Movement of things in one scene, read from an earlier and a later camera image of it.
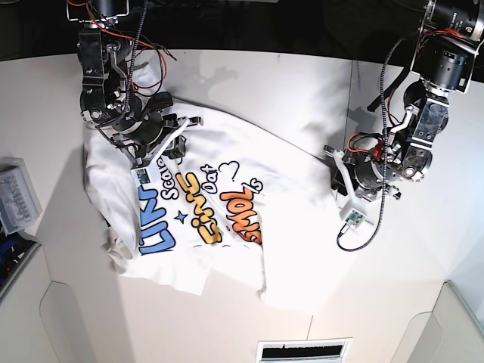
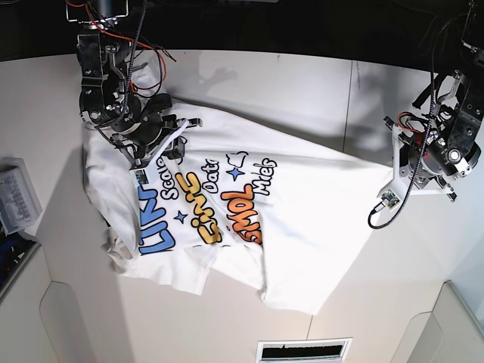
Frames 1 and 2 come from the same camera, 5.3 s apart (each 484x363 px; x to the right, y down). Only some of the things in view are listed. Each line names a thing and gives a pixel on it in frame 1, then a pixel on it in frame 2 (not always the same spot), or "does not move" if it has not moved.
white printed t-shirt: [245, 206] does not move
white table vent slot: [322, 350] does not move
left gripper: [146, 136] does not move
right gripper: [365, 178] to [423, 163]
